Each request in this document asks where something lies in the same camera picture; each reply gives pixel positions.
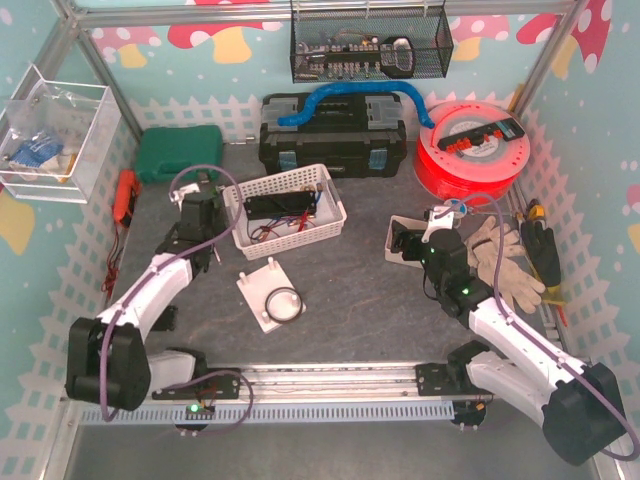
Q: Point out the black toolbox with blue latches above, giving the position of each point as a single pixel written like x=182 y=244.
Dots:
x=354 y=136

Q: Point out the grey slotted cable duct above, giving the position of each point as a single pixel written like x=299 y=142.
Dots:
x=276 y=413

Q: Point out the red filament spool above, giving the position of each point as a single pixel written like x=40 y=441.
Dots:
x=473 y=147

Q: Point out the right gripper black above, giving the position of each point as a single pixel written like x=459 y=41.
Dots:
x=409 y=243

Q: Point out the black bracket on floor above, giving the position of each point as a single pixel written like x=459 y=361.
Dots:
x=166 y=320

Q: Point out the black wire mesh basket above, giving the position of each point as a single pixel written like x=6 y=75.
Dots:
x=369 y=40

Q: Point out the yellow black screwdriver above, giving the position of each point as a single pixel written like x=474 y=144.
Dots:
x=534 y=211

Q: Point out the green plastic tool case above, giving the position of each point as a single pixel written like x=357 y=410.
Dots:
x=166 y=151

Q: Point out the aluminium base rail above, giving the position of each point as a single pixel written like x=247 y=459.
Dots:
x=325 y=380

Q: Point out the white small parts box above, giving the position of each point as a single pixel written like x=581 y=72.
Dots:
x=397 y=226

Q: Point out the white plastic perforated basket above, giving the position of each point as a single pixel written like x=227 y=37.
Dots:
x=261 y=238

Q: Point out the red multimeter probe leads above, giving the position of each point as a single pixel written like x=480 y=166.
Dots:
x=112 y=263

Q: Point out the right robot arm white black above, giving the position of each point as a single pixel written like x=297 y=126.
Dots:
x=578 y=406

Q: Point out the blue white glove in box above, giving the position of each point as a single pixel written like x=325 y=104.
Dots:
x=39 y=152

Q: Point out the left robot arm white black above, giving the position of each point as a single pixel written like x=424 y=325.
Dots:
x=107 y=362

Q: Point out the clear acrylic wall box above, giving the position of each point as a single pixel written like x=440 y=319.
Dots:
x=84 y=116

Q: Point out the white work glove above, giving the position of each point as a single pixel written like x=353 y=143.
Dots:
x=514 y=284

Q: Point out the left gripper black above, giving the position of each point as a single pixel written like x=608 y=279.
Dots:
x=198 y=201

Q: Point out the white peg base plate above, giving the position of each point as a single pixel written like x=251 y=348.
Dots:
x=271 y=297

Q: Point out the orange multimeter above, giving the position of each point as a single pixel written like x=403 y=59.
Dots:
x=126 y=195

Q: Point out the black battery holder in basket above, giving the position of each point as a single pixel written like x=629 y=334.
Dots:
x=288 y=204

